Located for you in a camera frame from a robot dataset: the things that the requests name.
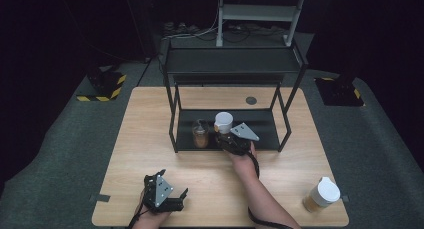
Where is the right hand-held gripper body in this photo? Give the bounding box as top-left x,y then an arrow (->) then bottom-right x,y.
215,122 -> 260,156

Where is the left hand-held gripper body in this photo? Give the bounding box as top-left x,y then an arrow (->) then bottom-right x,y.
142,173 -> 185,214

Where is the black metal two-tier rack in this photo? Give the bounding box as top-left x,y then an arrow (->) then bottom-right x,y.
160,38 -> 309,154

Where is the person's left hand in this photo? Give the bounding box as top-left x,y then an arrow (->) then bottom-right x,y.
133,191 -> 173,223

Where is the person's right hand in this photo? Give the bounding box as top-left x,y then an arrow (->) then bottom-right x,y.
227,142 -> 260,181

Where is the yellow-black striped stand base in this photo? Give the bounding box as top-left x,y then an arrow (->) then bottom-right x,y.
76,68 -> 128,103
314,76 -> 365,107

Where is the grey metal stand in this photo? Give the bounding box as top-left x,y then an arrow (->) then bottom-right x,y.
215,0 -> 308,47

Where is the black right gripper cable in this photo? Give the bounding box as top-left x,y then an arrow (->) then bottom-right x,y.
247,151 -> 295,229

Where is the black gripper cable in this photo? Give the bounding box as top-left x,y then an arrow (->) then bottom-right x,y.
126,202 -> 146,229
247,151 -> 295,229

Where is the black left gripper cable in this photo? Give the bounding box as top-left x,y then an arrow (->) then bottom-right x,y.
126,202 -> 146,229

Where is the white floor cable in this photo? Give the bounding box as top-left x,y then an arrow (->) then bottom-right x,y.
162,7 -> 222,41

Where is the black floor cable bundle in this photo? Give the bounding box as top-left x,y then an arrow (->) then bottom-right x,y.
196,21 -> 288,44

